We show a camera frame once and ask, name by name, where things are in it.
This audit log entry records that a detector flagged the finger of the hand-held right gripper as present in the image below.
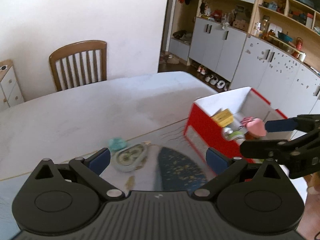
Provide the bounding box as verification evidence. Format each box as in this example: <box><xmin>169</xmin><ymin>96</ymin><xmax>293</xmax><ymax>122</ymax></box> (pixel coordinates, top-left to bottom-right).
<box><xmin>239</xmin><ymin>129</ymin><xmax>320</xmax><ymax>162</ymax></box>
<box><xmin>264</xmin><ymin>114</ymin><xmax>320</xmax><ymax>133</ymax></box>

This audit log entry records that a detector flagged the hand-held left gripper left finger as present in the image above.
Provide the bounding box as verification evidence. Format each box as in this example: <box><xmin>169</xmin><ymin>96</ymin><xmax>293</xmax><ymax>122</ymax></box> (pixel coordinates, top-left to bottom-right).
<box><xmin>25</xmin><ymin>148</ymin><xmax>124</xmax><ymax>201</ymax></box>

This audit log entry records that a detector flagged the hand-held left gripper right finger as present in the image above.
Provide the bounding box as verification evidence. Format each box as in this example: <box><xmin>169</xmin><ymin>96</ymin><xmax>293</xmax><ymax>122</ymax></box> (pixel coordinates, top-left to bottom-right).
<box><xmin>191</xmin><ymin>147</ymin><xmax>294</xmax><ymax>201</ymax></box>

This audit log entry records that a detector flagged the pink plastic toy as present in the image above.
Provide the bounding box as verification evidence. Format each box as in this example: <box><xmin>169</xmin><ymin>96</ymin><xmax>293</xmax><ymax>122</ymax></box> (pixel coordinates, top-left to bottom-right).
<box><xmin>246</xmin><ymin>119</ymin><xmax>266</xmax><ymax>138</ymax></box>

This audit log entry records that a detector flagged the clear jar with green lid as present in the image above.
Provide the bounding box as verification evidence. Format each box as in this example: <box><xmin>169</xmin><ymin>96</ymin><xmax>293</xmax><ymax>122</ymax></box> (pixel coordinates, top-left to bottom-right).
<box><xmin>222</xmin><ymin>126</ymin><xmax>246</xmax><ymax>143</ymax></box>

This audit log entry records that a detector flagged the clear plastic tube case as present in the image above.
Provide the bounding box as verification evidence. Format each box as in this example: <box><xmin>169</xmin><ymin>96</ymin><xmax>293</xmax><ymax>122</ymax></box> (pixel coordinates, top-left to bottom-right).
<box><xmin>111</xmin><ymin>142</ymin><xmax>151</xmax><ymax>173</ymax></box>

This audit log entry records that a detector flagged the red cardboard shoe box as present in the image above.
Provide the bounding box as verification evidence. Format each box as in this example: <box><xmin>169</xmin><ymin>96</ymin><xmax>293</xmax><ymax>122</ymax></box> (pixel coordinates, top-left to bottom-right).
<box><xmin>183</xmin><ymin>87</ymin><xmax>290</xmax><ymax>178</ymax></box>

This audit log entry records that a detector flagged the yellow cheese-shaped toy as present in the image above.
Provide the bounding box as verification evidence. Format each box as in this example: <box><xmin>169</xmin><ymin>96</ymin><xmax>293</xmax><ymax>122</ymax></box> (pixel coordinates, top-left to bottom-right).
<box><xmin>211</xmin><ymin>108</ymin><xmax>235</xmax><ymax>127</ymax></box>

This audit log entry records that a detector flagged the teal round toy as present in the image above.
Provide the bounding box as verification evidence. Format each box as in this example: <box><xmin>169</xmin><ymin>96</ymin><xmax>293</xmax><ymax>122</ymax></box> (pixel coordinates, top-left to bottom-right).
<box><xmin>108</xmin><ymin>138</ymin><xmax>128</xmax><ymax>151</ymax></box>

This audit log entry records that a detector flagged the dark blue speckled mat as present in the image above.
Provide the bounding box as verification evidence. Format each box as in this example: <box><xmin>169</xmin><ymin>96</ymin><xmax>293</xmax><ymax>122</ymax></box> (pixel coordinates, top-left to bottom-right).
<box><xmin>153</xmin><ymin>147</ymin><xmax>210</xmax><ymax>193</ymax></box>

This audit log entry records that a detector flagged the curved white sideboard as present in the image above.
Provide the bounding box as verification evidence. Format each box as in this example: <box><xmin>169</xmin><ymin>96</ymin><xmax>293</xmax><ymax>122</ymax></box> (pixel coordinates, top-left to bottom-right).
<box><xmin>229</xmin><ymin>35</ymin><xmax>320</xmax><ymax>121</ymax></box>

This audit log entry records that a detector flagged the blue bowl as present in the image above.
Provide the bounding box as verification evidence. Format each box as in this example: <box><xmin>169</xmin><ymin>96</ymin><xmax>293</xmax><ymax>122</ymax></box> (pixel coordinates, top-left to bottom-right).
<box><xmin>277</xmin><ymin>31</ymin><xmax>293</xmax><ymax>42</ymax></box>

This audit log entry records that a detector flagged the brown wooden chair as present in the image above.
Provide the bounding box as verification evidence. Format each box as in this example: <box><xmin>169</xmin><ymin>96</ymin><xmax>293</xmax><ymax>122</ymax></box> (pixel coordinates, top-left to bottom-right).
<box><xmin>48</xmin><ymin>40</ymin><xmax>108</xmax><ymax>92</ymax></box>

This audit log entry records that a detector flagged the white lower cabinet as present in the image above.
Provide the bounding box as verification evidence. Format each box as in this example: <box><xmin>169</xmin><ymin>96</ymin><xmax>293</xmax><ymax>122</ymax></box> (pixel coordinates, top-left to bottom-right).
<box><xmin>188</xmin><ymin>17</ymin><xmax>248</xmax><ymax>73</ymax></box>

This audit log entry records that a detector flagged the patterned doormat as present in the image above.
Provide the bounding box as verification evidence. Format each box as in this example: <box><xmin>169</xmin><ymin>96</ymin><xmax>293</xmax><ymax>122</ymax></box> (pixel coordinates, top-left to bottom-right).
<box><xmin>160</xmin><ymin>52</ymin><xmax>173</xmax><ymax>65</ymax></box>

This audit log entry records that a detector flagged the small white side cabinet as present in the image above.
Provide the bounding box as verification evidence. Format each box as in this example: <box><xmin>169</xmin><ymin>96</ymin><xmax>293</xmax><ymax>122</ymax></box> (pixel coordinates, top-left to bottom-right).
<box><xmin>0</xmin><ymin>59</ymin><xmax>25</xmax><ymax>111</ymax></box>

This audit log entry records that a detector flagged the wooden open shelf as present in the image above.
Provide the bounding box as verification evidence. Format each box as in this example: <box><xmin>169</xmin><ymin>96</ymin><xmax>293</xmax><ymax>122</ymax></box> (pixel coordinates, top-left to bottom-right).
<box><xmin>258</xmin><ymin>0</ymin><xmax>320</xmax><ymax>36</ymax></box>

